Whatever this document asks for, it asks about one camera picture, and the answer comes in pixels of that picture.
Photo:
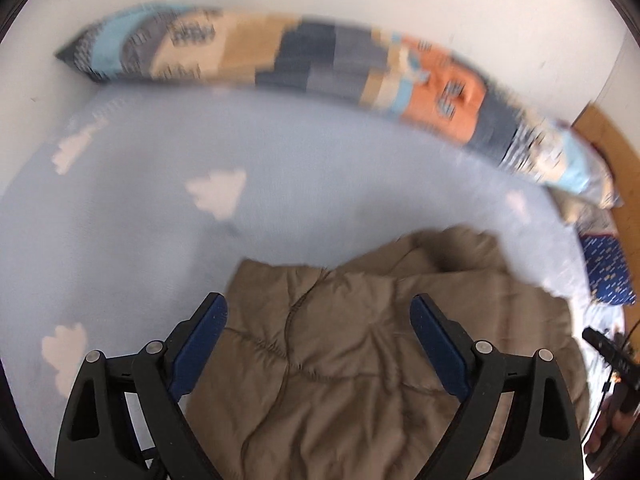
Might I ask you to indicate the beige printed pillow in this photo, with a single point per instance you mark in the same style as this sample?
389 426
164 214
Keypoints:
580 210

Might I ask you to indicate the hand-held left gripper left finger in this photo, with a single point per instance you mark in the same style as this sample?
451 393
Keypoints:
200 345

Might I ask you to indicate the navy star-print pillow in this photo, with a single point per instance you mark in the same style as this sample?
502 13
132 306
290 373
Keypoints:
607 270

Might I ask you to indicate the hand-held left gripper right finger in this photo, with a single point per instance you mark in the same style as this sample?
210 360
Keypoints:
440 350

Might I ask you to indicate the wooden headboard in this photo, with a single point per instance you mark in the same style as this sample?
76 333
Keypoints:
620 160

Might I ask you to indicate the person's right hand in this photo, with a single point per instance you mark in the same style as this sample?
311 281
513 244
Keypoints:
597 430

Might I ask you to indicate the brown puffer jacket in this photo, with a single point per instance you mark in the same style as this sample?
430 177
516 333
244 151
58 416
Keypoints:
350 335

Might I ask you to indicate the patchwork cartoon quilt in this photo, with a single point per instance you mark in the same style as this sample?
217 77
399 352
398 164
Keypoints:
300 55

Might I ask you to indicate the light blue cloud bedsheet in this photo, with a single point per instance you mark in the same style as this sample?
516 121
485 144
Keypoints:
150 240

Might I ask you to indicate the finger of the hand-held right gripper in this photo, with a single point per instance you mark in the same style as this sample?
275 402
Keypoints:
607 350

